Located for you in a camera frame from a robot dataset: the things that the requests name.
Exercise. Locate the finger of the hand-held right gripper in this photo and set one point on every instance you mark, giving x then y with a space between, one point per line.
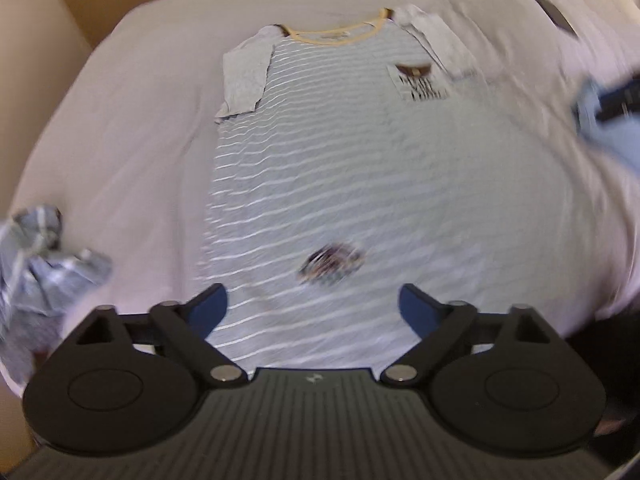
622 100

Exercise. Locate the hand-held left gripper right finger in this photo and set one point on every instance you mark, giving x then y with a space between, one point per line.
416 306

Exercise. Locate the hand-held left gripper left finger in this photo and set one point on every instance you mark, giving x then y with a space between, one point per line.
210 306

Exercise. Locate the light blue cloth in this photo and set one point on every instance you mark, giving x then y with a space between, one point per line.
610 140

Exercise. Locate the grey striped t-shirt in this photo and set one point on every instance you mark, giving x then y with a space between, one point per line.
350 170

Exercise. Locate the dark flat object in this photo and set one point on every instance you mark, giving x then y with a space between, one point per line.
554 13

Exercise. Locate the blue white striped cloth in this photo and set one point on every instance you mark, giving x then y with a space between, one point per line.
35 275

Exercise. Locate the bed with white sheet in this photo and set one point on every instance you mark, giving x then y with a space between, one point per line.
150 135

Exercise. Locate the person's dark clothing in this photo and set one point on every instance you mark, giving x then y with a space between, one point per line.
612 360

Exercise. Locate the beige wooden headboard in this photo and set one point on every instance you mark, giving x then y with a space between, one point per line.
60 5

